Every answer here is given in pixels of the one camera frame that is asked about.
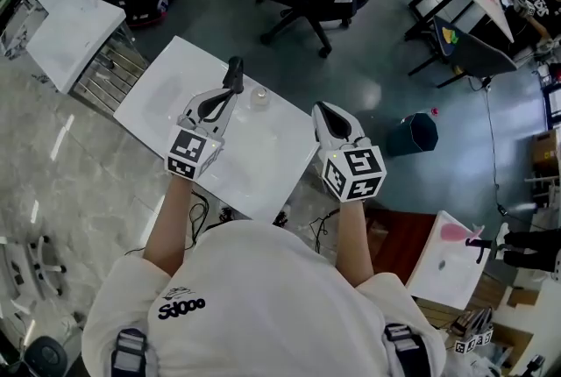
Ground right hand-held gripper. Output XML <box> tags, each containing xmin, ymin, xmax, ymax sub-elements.
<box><xmin>311</xmin><ymin>101</ymin><xmax>388</xmax><ymax>204</ymax></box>

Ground metal drawer cabinet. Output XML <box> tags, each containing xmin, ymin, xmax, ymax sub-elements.
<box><xmin>71</xmin><ymin>25</ymin><xmax>149</xmax><ymax>114</ymax></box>

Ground small white basin unit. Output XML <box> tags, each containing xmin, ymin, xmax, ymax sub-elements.
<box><xmin>404</xmin><ymin>210</ymin><xmax>493</xmax><ymax>311</ymax></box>

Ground brown wooden board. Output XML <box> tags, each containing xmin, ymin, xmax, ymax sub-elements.
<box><xmin>362</xmin><ymin>207</ymin><xmax>440</xmax><ymax>285</ymax></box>

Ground person's left forearm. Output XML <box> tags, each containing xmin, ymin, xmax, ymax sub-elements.
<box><xmin>143</xmin><ymin>174</ymin><xmax>195</xmax><ymax>279</ymax></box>

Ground person's right forearm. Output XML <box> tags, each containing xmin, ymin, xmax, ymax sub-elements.
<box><xmin>334</xmin><ymin>198</ymin><xmax>375</xmax><ymax>288</ymax></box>

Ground white sink counter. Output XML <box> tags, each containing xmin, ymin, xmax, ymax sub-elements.
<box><xmin>113</xmin><ymin>35</ymin><xmax>323</xmax><ymax>224</ymax></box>

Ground black round device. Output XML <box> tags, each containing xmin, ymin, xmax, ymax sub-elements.
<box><xmin>22</xmin><ymin>335</ymin><xmax>70</xmax><ymax>377</ymax></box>

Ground person's white shirt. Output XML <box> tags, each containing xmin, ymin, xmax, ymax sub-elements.
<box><xmin>81</xmin><ymin>218</ymin><xmax>447</xmax><ymax>377</ymax></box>

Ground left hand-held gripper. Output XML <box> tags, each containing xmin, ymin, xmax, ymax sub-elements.
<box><xmin>164</xmin><ymin>87</ymin><xmax>240</xmax><ymax>181</ymax></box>

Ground dark octagonal waste bin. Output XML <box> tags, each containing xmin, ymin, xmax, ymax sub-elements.
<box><xmin>385</xmin><ymin>111</ymin><xmax>440</xmax><ymax>158</ymax></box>

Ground white chair base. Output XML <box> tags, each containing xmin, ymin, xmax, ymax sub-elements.
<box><xmin>24</xmin><ymin>233</ymin><xmax>68</xmax><ymax>298</ymax></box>

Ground small black faucet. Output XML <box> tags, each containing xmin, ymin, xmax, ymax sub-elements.
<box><xmin>465</xmin><ymin>236</ymin><xmax>493</xmax><ymax>266</ymax></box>

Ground cardboard box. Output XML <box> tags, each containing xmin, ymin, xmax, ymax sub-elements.
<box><xmin>529</xmin><ymin>130</ymin><xmax>561</xmax><ymax>180</ymax></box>

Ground dark harness strap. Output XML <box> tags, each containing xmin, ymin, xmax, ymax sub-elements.
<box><xmin>110</xmin><ymin>326</ymin><xmax>149</xmax><ymax>377</ymax></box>
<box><xmin>382</xmin><ymin>322</ymin><xmax>425</xmax><ymax>377</ymax></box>

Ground pink cloth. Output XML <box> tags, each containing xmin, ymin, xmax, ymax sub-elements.
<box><xmin>439</xmin><ymin>222</ymin><xmax>486</xmax><ymax>245</ymax></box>

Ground black floor cable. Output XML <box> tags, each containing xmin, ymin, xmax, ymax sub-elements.
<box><xmin>469</xmin><ymin>75</ymin><xmax>510</xmax><ymax>217</ymax></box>

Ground spare hand-held grippers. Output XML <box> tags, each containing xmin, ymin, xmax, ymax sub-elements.
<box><xmin>450</xmin><ymin>306</ymin><xmax>495</xmax><ymax>355</ymax></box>

